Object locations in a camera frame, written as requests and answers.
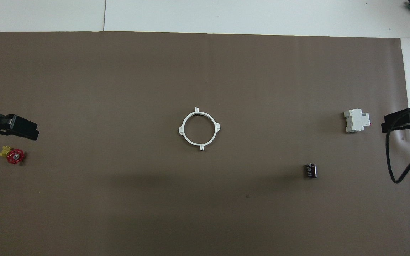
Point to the white circuit breaker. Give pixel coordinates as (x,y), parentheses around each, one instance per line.
(356,121)

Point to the red handwheel brass valve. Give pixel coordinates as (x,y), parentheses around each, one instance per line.
(15,156)

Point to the brown paper table mat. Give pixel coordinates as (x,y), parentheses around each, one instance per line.
(205,71)

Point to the black cylindrical capacitor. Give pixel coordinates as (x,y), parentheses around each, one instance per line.
(311,170)

